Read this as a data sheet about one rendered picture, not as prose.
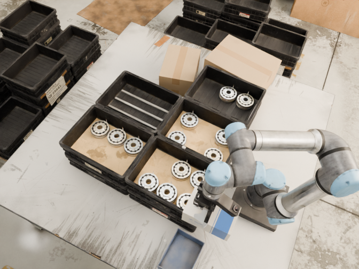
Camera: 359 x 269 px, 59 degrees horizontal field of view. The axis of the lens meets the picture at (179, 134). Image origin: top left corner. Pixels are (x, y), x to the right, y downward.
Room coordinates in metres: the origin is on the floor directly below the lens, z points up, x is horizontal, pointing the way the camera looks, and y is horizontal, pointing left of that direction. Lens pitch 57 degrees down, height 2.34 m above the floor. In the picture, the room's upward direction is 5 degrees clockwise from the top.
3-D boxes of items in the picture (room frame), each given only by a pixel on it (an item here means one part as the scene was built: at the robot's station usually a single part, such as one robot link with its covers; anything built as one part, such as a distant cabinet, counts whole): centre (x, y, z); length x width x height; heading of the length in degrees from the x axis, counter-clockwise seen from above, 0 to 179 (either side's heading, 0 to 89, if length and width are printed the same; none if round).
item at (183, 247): (0.35, -0.06, 0.74); 0.20 x 0.15 x 0.07; 155
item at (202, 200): (0.45, -0.12, 1.25); 0.09 x 0.08 x 0.12; 68
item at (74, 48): (2.01, 0.96, 0.31); 0.40 x 0.30 x 0.34; 158
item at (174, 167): (0.75, -0.02, 0.86); 0.10 x 0.10 x 0.01
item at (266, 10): (2.66, -0.53, 0.37); 0.42 x 0.34 x 0.46; 68
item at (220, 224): (0.44, -0.15, 1.09); 0.20 x 0.12 x 0.09; 68
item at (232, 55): (1.54, -0.37, 0.80); 0.40 x 0.30 x 0.20; 58
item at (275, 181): (0.68, -0.47, 0.91); 0.13 x 0.12 x 0.14; 12
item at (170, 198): (0.61, 0.04, 0.86); 0.10 x 0.10 x 0.01
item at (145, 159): (0.68, 0.01, 0.87); 0.40 x 0.30 x 0.11; 65
